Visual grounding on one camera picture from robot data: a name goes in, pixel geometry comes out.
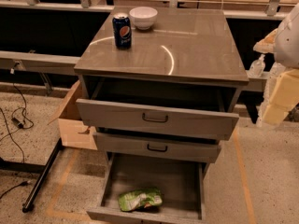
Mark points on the white ceramic bowl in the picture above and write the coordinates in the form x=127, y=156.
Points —
x=143, y=17

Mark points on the blue Pepsi can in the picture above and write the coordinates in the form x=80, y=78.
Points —
x=122, y=30

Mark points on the grey bottom drawer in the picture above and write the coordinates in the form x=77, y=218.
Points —
x=180, y=182

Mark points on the grey metal rail shelf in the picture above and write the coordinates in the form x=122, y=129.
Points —
x=34, y=62

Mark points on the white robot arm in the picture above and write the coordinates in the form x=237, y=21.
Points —
x=283, y=42

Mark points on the black metal floor bar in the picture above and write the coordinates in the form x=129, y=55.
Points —
x=41, y=169

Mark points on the grey top drawer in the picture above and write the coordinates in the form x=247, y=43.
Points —
x=157, y=119

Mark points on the green rice chip bag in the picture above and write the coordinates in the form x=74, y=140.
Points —
x=140, y=199

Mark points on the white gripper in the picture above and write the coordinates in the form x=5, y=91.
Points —
x=288, y=44

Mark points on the cardboard box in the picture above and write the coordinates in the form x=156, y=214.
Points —
x=72, y=130

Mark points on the grey drawer cabinet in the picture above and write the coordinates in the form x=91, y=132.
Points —
x=186, y=59

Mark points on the clear sanitizer bottle left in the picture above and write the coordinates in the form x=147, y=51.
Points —
x=257, y=67

